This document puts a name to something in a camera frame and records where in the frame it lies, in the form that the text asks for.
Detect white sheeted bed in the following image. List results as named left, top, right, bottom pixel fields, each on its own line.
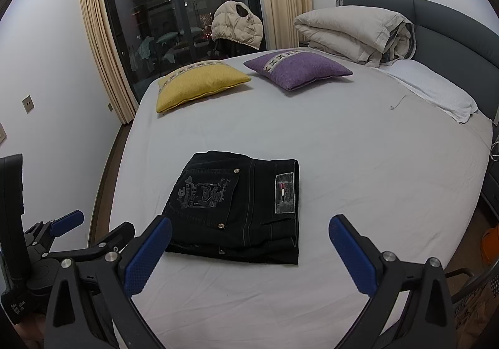
left=88, top=48, right=494, bottom=349

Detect grey upholstered headboard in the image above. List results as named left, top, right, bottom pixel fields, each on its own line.
left=335, top=0, right=499, bottom=120

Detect white bed pillow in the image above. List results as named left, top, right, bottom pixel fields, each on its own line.
left=376, top=60, right=479, bottom=124

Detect black metal chair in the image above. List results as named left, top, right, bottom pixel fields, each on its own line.
left=444, top=256, right=499, bottom=318

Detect orange round thing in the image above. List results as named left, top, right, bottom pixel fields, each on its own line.
left=481, top=227, right=499, bottom=266

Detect beige puffer jacket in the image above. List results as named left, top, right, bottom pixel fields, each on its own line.
left=211, top=0, right=264, bottom=50

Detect purple throw pillow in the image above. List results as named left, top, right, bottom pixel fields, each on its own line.
left=243, top=48, right=354, bottom=93

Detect dark nightstand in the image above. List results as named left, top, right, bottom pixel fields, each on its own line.
left=481, top=172, right=499, bottom=217

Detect yellow throw pillow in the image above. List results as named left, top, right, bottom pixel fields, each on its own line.
left=156, top=60, right=252, bottom=114

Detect dark glass window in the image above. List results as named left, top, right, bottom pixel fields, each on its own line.
left=101, top=0, right=269, bottom=100

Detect black denim pants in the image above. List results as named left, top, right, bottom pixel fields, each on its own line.
left=161, top=151, right=301, bottom=266

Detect folded beige duvet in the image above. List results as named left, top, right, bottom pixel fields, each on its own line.
left=293, top=6, right=417, bottom=68

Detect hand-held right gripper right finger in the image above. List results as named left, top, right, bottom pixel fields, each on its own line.
left=328, top=214, right=455, bottom=349

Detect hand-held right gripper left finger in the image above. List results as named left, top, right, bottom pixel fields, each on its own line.
left=45, top=215, right=174, bottom=349

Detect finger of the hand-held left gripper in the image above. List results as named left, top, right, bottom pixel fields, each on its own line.
left=42, top=222, right=136, bottom=263
left=24, top=210, right=85, bottom=252

